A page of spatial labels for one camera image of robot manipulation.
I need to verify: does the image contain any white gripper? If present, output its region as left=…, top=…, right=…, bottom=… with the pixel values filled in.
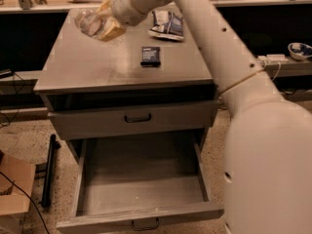
left=97, top=0, right=171, bottom=42

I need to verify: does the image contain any clear plastic water bottle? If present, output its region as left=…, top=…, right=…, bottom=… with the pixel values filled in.
left=74, top=10, right=106, bottom=37

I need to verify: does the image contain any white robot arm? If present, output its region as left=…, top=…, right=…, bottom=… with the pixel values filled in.
left=109, top=0, right=312, bottom=234

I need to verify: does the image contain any grey drawer cabinet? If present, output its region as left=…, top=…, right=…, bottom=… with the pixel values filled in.
left=34, top=9, right=216, bottom=158

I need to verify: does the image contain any closed grey upper drawer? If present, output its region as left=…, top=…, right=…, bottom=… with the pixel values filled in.
left=48, top=100, right=217, bottom=140

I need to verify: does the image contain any open grey lower drawer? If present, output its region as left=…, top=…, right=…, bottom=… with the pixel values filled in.
left=57, top=131, right=223, bottom=234

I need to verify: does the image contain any small black box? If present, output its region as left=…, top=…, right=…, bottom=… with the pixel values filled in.
left=140, top=47, right=161, bottom=66

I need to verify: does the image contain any blue white snack bag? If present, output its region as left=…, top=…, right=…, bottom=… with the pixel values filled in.
left=148, top=10, right=184, bottom=41

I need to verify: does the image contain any white power strip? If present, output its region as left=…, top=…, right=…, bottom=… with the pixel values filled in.
left=257, top=54, right=289, bottom=63

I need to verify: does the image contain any black bar on floor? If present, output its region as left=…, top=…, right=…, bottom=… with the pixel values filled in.
left=41, top=135, right=60, bottom=208

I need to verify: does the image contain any blue patterned bowl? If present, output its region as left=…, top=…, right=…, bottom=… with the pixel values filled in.
left=288, top=43, right=312, bottom=60

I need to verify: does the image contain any brown cardboard box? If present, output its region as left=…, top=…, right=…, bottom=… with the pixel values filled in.
left=0, top=153, right=35, bottom=234

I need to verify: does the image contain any black cable over box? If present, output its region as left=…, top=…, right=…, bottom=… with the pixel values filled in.
left=0, top=171, right=52, bottom=234

